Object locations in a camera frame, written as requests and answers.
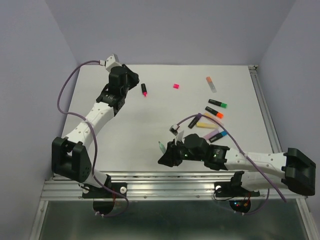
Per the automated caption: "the aluminium right side rail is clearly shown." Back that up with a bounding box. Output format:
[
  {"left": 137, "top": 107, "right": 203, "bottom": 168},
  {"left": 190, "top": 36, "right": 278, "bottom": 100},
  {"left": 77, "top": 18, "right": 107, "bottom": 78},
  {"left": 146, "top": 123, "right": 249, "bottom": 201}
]
[{"left": 248, "top": 65, "right": 282, "bottom": 153}]

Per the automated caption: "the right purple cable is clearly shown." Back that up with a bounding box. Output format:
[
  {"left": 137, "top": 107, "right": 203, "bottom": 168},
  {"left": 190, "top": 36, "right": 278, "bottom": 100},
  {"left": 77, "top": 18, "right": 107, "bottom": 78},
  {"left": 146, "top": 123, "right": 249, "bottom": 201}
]
[{"left": 176, "top": 113, "right": 288, "bottom": 217}]

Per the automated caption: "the pastel green highlighter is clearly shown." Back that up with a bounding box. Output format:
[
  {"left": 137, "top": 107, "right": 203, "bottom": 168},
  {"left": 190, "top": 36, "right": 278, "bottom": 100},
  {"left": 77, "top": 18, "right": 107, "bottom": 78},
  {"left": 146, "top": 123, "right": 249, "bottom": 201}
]
[{"left": 158, "top": 141, "right": 166, "bottom": 154}]

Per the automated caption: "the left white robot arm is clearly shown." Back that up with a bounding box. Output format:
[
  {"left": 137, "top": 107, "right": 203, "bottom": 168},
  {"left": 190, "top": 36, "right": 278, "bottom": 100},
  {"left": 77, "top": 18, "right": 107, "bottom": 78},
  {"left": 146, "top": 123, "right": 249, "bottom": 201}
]
[{"left": 51, "top": 63, "right": 140, "bottom": 197}]

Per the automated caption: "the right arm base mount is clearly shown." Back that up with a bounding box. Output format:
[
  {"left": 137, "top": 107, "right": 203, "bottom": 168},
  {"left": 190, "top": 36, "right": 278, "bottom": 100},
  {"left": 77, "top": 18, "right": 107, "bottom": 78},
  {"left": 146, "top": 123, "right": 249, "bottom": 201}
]
[{"left": 213, "top": 171, "right": 260, "bottom": 215}]

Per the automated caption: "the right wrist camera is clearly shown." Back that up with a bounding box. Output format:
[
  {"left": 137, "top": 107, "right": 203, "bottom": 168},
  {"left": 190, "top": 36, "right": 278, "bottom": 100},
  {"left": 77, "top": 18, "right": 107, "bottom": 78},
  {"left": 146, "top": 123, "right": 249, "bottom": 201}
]
[{"left": 169, "top": 124, "right": 184, "bottom": 145}]

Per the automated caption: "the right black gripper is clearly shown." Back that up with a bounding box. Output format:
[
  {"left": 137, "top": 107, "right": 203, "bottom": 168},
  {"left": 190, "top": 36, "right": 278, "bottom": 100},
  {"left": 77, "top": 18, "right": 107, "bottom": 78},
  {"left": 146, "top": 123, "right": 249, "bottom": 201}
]
[{"left": 157, "top": 138, "right": 205, "bottom": 167}]

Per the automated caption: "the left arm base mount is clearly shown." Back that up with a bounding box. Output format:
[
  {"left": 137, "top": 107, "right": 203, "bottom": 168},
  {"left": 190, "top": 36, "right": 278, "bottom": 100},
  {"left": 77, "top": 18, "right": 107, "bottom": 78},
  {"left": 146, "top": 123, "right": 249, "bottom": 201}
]
[{"left": 78, "top": 182, "right": 128, "bottom": 218}]

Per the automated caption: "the black highlighter green cap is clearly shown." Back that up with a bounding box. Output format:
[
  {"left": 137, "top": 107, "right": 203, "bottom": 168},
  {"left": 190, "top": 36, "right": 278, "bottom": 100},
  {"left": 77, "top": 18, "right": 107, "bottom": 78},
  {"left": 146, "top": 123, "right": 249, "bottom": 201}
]
[{"left": 208, "top": 99, "right": 228, "bottom": 108}]

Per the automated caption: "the pastel orange highlighter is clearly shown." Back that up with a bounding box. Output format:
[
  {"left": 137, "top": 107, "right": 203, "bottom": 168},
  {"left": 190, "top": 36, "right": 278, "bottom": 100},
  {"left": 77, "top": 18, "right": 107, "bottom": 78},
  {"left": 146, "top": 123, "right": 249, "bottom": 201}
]
[{"left": 206, "top": 76, "right": 217, "bottom": 93}]

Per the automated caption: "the aluminium rail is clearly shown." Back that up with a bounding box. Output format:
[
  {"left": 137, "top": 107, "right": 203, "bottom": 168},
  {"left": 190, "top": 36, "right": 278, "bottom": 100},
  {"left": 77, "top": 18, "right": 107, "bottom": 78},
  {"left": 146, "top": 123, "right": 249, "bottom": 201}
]
[
  {"left": 248, "top": 65, "right": 282, "bottom": 153},
  {"left": 30, "top": 172, "right": 308, "bottom": 240}
]

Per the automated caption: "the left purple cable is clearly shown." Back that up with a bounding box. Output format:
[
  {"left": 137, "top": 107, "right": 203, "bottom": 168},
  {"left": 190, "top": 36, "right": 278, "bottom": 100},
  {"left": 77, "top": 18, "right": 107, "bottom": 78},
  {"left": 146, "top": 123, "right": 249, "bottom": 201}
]
[{"left": 57, "top": 60, "right": 130, "bottom": 218}]

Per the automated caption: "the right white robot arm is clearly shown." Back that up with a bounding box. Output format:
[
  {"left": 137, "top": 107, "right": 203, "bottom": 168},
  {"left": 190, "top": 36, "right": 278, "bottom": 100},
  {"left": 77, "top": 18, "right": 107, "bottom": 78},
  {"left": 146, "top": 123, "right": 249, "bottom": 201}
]
[{"left": 158, "top": 133, "right": 316, "bottom": 198}]

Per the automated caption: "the aluminium front rail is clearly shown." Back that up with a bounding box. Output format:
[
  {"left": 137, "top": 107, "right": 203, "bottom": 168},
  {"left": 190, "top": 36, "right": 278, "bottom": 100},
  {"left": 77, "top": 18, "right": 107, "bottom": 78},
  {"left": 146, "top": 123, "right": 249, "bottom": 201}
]
[{"left": 30, "top": 172, "right": 308, "bottom": 240}]

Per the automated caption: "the black highlighter blue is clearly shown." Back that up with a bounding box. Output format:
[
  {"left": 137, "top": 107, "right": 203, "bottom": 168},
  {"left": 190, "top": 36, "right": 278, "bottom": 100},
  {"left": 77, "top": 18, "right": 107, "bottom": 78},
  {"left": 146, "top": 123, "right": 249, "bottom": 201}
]
[{"left": 209, "top": 131, "right": 227, "bottom": 143}]

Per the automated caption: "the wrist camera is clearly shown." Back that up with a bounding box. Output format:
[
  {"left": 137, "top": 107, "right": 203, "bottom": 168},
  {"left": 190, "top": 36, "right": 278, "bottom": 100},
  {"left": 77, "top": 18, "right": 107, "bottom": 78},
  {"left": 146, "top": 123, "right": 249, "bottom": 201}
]
[
  {"left": 169, "top": 124, "right": 184, "bottom": 145},
  {"left": 99, "top": 53, "right": 122, "bottom": 73}
]

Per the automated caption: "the pastel peach highlighter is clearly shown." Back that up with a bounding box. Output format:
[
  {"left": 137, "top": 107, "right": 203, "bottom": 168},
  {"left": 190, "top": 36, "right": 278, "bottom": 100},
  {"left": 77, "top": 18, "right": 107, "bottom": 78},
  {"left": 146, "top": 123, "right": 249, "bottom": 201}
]
[{"left": 204, "top": 113, "right": 224, "bottom": 126}]

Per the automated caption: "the black highlighter purple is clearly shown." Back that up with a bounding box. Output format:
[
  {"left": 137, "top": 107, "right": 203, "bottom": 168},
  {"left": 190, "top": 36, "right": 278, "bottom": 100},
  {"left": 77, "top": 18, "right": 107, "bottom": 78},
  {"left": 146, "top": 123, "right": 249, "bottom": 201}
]
[{"left": 188, "top": 116, "right": 200, "bottom": 129}]

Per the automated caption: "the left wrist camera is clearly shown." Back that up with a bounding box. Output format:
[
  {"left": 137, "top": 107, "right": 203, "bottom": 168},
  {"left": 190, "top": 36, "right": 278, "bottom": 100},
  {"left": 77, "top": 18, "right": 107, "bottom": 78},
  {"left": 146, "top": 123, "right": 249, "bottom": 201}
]
[{"left": 99, "top": 53, "right": 122, "bottom": 73}]

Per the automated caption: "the pastel yellow highlighter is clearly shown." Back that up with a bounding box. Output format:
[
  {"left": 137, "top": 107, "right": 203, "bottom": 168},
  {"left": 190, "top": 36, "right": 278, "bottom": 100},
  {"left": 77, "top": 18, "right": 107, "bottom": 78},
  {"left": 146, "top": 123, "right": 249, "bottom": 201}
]
[{"left": 196, "top": 122, "right": 219, "bottom": 130}]

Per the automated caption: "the black highlighter pink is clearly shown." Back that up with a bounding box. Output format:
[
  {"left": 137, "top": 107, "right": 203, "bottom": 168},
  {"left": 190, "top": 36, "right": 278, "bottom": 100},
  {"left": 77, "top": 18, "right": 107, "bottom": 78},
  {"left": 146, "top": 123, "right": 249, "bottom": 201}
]
[{"left": 141, "top": 83, "right": 148, "bottom": 97}]

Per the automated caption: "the pastel pink highlighter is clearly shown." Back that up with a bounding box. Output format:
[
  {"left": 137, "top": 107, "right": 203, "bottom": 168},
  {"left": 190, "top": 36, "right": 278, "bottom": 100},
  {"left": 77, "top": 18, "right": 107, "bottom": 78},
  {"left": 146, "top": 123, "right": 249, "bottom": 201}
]
[{"left": 203, "top": 129, "right": 220, "bottom": 140}]

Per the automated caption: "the black highlighter orange cap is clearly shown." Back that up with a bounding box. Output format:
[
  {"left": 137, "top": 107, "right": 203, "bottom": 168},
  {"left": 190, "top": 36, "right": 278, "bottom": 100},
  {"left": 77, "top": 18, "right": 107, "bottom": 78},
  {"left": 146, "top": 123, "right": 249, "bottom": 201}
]
[{"left": 205, "top": 106, "right": 224, "bottom": 119}]

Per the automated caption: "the purple cable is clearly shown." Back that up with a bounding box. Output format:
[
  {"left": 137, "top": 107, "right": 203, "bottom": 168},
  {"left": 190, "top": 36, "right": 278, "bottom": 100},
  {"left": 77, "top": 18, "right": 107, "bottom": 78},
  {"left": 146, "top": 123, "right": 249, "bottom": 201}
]
[
  {"left": 176, "top": 113, "right": 288, "bottom": 217},
  {"left": 57, "top": 60, "right": 130, "bottom": 218}
]

